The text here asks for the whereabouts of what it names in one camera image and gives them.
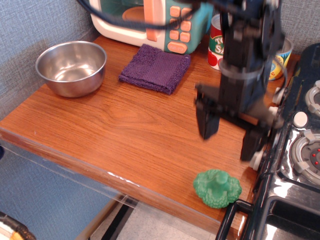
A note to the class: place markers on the purple folded cloth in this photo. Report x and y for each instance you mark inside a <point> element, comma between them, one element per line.
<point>153,69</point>

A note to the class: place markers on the black toy stove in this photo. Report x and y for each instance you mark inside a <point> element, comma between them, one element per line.
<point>286,194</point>

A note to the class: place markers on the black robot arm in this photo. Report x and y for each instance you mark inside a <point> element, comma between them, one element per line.
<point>252,34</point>

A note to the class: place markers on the stainless steel bowl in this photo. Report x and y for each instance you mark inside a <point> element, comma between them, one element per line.
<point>72,69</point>

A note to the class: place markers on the toy microwave oven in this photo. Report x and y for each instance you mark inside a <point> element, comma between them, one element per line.
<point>183,39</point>

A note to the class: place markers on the tomato sauce can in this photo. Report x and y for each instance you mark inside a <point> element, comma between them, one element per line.
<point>216,43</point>

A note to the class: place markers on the pineapple slices can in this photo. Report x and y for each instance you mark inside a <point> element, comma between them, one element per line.
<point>279,63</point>

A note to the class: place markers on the orange black object bottom left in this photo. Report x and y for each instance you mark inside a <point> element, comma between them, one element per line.
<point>11,229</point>

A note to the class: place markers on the green toy broccoli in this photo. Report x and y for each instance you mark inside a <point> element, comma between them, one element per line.
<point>216,188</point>

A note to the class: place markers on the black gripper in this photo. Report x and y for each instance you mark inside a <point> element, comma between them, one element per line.
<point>241,91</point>

